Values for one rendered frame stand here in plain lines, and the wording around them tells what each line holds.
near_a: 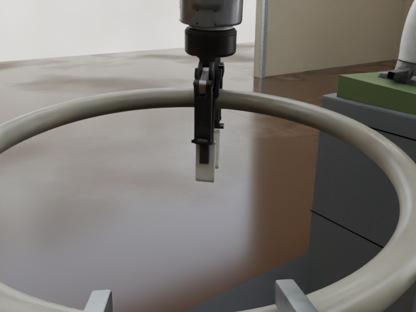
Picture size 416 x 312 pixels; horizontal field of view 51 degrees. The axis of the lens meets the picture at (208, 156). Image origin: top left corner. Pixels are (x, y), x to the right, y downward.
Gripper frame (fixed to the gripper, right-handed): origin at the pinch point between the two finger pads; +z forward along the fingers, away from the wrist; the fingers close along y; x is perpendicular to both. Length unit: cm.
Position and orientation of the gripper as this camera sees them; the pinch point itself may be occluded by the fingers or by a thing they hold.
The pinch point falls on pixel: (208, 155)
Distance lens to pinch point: 71.0
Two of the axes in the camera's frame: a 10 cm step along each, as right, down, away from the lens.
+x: 9.9, 0.8, -1.4
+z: -0.2, 9.1, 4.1
